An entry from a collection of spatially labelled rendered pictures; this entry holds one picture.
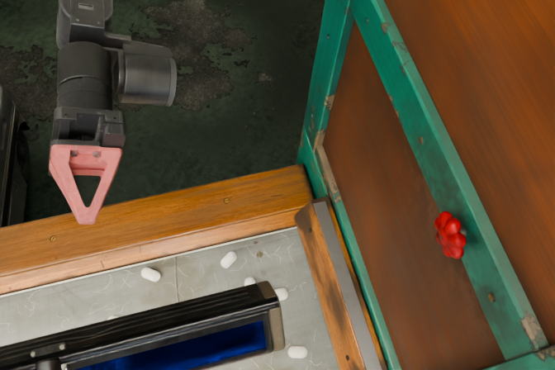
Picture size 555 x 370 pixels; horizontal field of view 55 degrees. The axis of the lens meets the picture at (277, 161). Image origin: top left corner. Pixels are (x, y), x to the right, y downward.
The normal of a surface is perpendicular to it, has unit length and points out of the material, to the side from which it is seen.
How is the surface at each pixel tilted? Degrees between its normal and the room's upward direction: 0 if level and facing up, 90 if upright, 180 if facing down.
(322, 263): 67
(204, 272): 0
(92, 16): 20
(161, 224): 0
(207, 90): 0
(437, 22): 90
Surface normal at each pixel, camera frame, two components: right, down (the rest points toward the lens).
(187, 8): 0.05, -0.48
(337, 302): -0.86, 0.00
